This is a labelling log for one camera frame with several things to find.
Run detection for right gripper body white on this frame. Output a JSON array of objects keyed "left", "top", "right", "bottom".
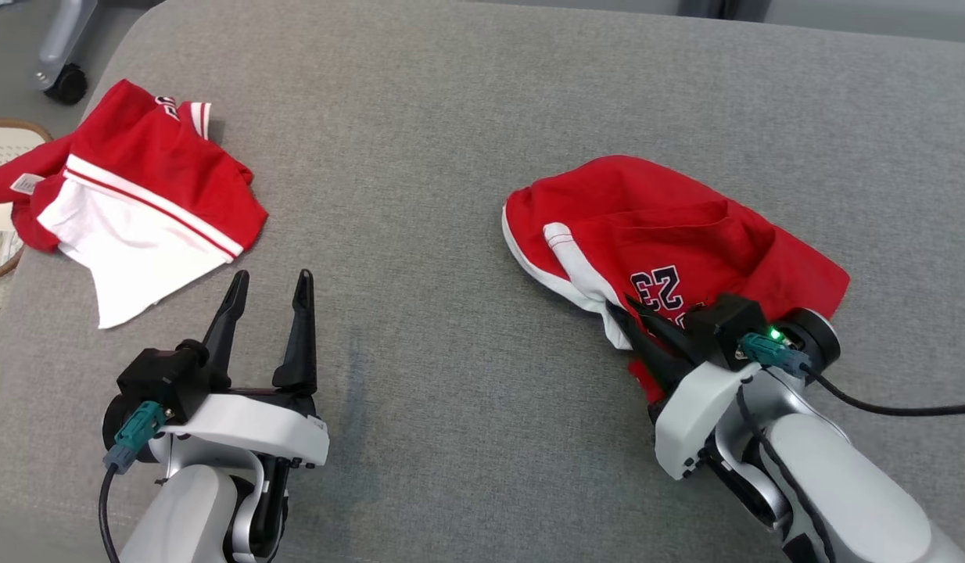
[{"left": 652, "top": 362, "right": 762, "bottom": 480}]

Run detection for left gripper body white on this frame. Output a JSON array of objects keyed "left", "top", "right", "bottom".
[{"left": 166, "top": 382, "right": 330, "bottom": 470}]

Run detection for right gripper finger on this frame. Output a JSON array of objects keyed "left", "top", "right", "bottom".
[
  {"left": 624, "top": 295, "right": 703, "bottom": 368},
  {"left": 604, "top": 303, "right": 680, "bottom": 393}
]

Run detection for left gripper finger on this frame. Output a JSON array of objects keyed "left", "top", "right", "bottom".
[
  {"left": 202, "top": 270, "right": 251, "bottom": 391},
  {"left": 272, "top": 268, "right": 318, "bottom": 393}
]

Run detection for red shorts with number print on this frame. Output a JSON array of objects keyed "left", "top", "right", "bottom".
[{"left": 501, "top": 154, "right": 852, "bottom": 404}]

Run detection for red white jersey top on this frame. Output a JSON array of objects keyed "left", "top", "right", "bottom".
[{"left": 0, "top": 78, "right": 270, "bottom": 330}]

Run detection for white wicker laundry basket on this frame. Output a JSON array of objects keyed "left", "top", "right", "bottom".
[{"left": 0, "top": 117, "right": 54, "bottom": 310}]

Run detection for black caster wheel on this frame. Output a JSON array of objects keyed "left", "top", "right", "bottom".
[{"left": 43, "top": 63, "right": 90, "bottom": 107}]

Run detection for grey metal stand leg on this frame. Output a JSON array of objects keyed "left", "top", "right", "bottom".
[{"left": 34, "top": 0, "right": 101, "bottom": 88}]

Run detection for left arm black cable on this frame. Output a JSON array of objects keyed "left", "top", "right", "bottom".
[{"left": 98, "top": 464, "right": 124, "bottom": 563}]

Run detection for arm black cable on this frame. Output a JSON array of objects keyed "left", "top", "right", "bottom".
[
  {"left": 98, "top": 464, "right": 124, "bottom": 563},
  {"left": 798, "top": 367, "right": 965, "bottom": 418}
]

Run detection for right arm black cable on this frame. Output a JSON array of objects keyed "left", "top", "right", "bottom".
[{"left": 798, "top": 367, "right": 965, "bottom": 418}]

